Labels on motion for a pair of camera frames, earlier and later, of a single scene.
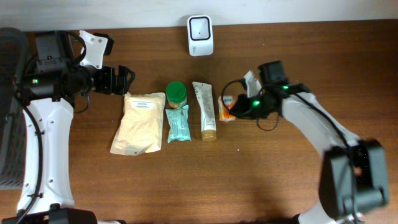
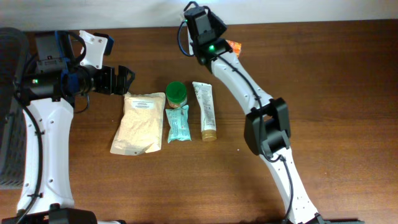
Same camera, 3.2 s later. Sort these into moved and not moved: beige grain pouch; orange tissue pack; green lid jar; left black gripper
Moved: orange tissue pack
Not moved: green lid jar; beige grain pouch; left black gripper
